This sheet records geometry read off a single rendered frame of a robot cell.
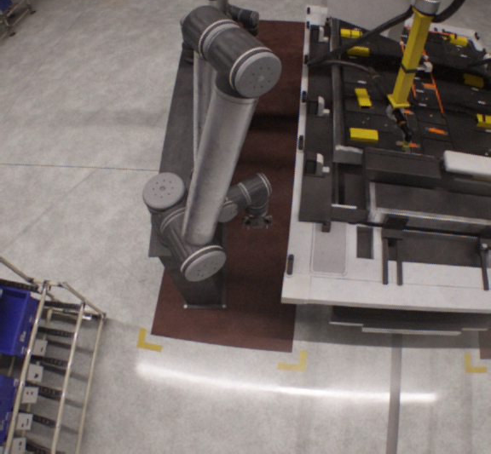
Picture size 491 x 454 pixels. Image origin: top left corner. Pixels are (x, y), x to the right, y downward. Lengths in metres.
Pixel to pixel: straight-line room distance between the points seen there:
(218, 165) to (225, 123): 0.16
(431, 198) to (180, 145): 1.47
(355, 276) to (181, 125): 1.37
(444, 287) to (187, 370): 1.72
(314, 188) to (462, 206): 0.84
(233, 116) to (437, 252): 1.49
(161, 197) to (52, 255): 1.88
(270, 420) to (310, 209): 1.39
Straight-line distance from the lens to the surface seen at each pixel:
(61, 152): 4.06
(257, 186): 1.60
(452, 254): 2.25
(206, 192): 1.30
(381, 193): 2.01
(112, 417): 2.79
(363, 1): 1.60
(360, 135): 2.18
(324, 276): 1.90
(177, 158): 2.24
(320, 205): 2.04
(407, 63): 1.62
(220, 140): 1.15
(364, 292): 1.90
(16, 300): 2.43
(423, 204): 2.06
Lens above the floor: 2.58
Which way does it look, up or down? 60 degrees down
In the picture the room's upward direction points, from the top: 5 degrees counter-clockwise
